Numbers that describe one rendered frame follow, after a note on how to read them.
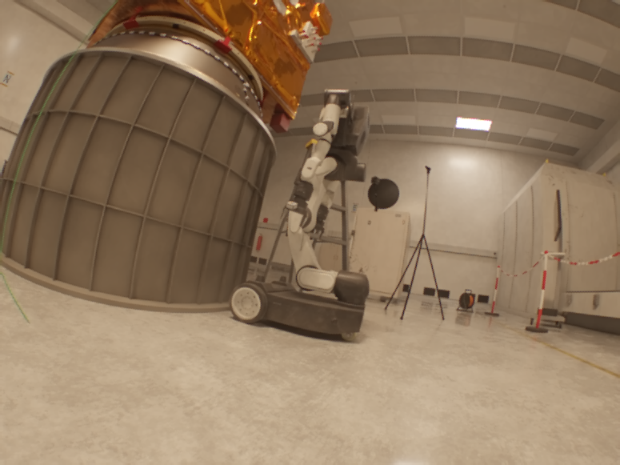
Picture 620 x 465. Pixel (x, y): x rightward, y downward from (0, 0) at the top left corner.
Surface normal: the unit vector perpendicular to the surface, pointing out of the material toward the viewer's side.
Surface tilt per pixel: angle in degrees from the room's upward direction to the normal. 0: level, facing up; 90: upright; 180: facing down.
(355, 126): 90
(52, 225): 90
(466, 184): 90
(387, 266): 90
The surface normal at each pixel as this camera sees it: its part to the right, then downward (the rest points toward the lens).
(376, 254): -0.40, -0.20
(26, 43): 0.90, 0.11
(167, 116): 0.69, 0.04
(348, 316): 0.09, -0.12
